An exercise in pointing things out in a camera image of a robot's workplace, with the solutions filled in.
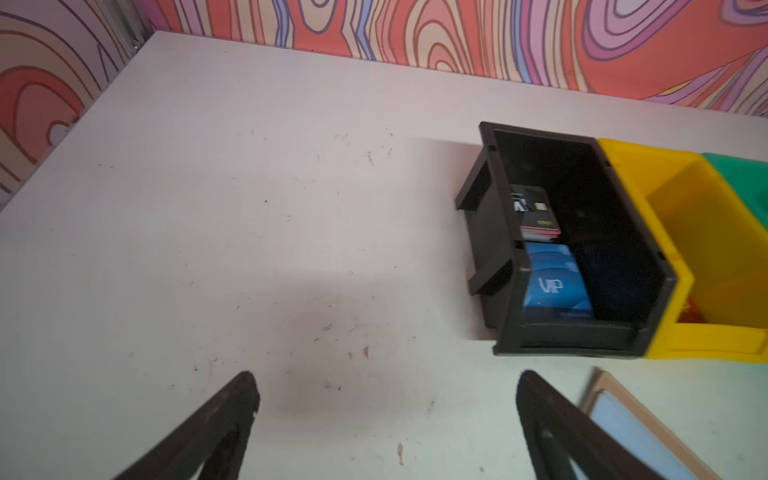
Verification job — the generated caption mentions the black storage bin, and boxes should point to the black storage bin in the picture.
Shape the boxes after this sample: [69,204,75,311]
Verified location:
[456,122,678,358]

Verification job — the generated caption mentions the black card in bin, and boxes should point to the black card in bin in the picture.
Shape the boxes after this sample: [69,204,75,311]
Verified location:
[511,184,561,243]

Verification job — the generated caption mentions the red card lower yellow bin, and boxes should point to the red card lower yellow bin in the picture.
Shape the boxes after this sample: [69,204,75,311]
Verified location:
[678,297,705,324]

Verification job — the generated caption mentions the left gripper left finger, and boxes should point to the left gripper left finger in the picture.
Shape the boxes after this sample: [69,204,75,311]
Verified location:
[117,371,260,479]

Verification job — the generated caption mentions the yellow storage bin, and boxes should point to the yellow storage bin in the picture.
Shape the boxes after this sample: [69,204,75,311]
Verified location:
[599,139,767,363]

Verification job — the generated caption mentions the green storage bin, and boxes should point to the green storage bin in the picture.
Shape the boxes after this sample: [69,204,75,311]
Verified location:
[703,153,768,228]

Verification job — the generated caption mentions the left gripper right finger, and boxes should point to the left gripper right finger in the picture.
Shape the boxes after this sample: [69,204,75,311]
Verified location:
[516,370,660,479]

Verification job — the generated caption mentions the blue VIP credit card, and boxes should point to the blue VIP credit card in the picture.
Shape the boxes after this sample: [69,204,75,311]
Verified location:
[523,242,594,320]

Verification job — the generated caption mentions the tan leather card holder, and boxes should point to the tan leather card holder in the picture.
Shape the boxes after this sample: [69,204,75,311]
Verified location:
[580,368,718,480]

